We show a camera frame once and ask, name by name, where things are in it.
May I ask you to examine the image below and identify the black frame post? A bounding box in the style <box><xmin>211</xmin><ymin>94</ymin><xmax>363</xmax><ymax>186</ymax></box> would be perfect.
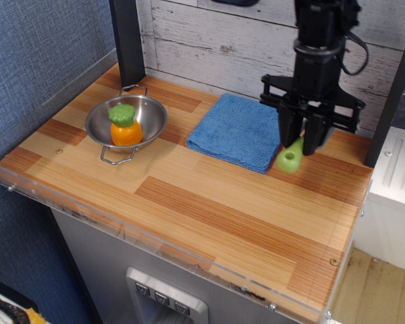
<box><xmin>109</xmin><ymin>0</ymin><xmax>146</xmax><ymax>86</ymax></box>
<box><xmin>363</xmin><ymin>0</ymin><xmax>405</xmax><ymax>168</ymax></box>

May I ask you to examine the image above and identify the white toy sink counter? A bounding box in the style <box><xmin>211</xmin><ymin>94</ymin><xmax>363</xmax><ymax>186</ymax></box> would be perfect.
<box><xmin>353</xmin><ymin>127</ymin><xmax>405</xmax><ymax>269</ymax></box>

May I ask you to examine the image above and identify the steel bowl with handles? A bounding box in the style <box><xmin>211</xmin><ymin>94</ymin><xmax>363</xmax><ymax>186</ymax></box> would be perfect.
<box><xmin>85</xmin><ymin>84</ymin><xmax>167</xmax><ymax>165</ymax></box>

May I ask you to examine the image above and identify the orange toy carrot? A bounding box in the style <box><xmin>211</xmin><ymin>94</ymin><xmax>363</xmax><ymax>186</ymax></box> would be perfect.
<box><xmin>109</xmin><ymin>104</ymin><xmax>143</xmax><ymax>146</ymax></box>

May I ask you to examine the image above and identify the green handled grey spatula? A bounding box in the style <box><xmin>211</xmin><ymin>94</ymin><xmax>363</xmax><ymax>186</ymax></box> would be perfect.
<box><xmin>276</xmin><ymin>130</ymin><xmax>305</xmax><ymax>173</ymax></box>

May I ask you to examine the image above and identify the clear acrylic table guard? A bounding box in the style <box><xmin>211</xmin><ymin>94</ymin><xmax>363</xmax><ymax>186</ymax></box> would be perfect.
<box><xmin>0</xmin><ymin>40</ymin><xmax>371</xmax><ymax>323</ymax></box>

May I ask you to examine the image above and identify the yellow toy at corner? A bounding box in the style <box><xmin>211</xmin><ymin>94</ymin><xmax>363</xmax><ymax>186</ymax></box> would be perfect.
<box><xmin>24</xmin><ymin>308</ymin><xmax>48</xmax><ymax>324</ymax></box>

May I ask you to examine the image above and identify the black right frame post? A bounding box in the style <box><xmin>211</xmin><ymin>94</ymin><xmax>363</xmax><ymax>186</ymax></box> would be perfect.
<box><xmin>363</xmin><ymin>0</ymin><xmax>405</xmax><ymax>168</ymax></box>

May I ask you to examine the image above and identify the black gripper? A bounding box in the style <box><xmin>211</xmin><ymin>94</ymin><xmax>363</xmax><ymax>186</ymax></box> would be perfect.
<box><xmin>261</xmin><ymin>53</ymin><xmax>365</xmax><ymax>156</ymax></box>

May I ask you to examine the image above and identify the black left frame post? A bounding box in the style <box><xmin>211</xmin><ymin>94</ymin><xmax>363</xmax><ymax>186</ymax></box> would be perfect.
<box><xmin>109</xmin><ymin>0</ymin><xmax>146</xmax><ymax>86</ymax></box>

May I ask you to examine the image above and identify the silver dispenser button panel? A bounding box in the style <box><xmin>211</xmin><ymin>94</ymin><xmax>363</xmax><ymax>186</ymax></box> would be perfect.
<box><xmin>126</xmin><ymin>267</ymin><xmax>209</xmax><ymax>323</ymax></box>

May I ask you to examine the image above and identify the black braided handle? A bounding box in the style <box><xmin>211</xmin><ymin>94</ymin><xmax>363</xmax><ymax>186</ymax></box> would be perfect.
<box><xmin>0</xmin><ymin>299</ymin><xmax>30</xmax><ymax>324</ymax></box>

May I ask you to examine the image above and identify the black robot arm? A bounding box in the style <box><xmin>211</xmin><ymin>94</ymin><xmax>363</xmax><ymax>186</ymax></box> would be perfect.
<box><xmin>261</xmin><ymin>1</ymin><xmax>367</xmax><ymax>156</ymax></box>

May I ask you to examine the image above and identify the grey toy fridge cabinet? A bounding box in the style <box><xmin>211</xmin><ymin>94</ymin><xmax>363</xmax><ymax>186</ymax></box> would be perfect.
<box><xmin>53</xmin><ymin>211</ymin><xmax>271</xmax><ymax>323</ymax></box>

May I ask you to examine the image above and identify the black cable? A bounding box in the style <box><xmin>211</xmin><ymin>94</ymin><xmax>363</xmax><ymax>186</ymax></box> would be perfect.
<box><xmin>337</xmin><ymin>29</ymin><xmax>370</xmax><ymax>76</ymax></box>

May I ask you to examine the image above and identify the blue folded cloth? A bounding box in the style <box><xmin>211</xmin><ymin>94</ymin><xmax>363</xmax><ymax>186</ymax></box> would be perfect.
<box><xmin>186</xmin><ymin>94</ymin><xmax>280</xmax><ymax>174</ymax></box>

